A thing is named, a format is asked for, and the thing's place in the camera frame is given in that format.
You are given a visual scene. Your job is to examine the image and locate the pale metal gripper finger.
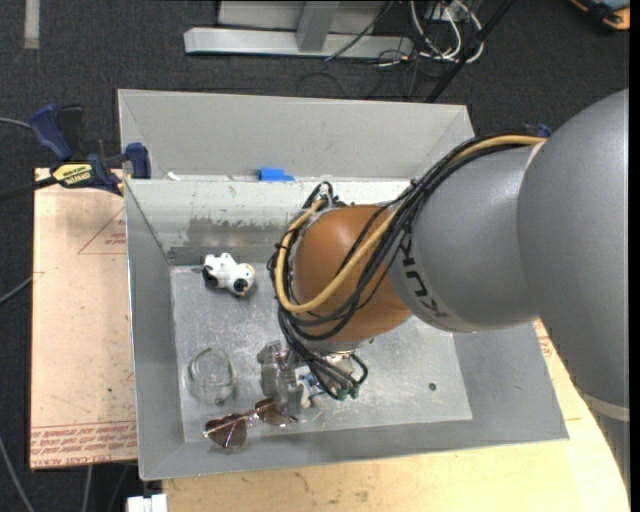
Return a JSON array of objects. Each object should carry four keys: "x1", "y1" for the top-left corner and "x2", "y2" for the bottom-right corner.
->
[
  {"x1": 273, "y1": 372, "x2": 305, "y2": 416},
  {"x1": 256, "y1": 341, "x2": 287, "y2": 397}
]

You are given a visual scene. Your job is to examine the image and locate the clear glass cup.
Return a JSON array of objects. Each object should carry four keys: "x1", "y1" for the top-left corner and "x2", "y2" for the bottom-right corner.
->
[{"x1": 182, "y1": 347, "x2": 239, "y2": 407}]

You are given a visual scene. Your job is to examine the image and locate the brown-lensed sunglasses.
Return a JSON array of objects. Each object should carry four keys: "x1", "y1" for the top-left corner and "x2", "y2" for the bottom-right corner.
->
[{"x1": 203, "y1": 397, "x2": 300, "y2": 450}]

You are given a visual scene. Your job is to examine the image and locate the grey metal bin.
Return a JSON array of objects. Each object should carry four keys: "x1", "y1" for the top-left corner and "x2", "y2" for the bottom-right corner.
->
[{"x1": 118, "y1": 88, "x2": 570, "y2": 482}]

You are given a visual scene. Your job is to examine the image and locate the white and black toy cow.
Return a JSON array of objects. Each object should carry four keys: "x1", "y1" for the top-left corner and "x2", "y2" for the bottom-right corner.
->
[{"x1": 201, "y1": 252, "x2": 257, "y2": 299}]

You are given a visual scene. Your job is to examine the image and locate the brown cardboard board red print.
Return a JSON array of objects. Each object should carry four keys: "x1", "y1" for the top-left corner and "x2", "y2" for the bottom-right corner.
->
[{"x1": 29, "y1": 167, "x2": 586, "y2": 471}]

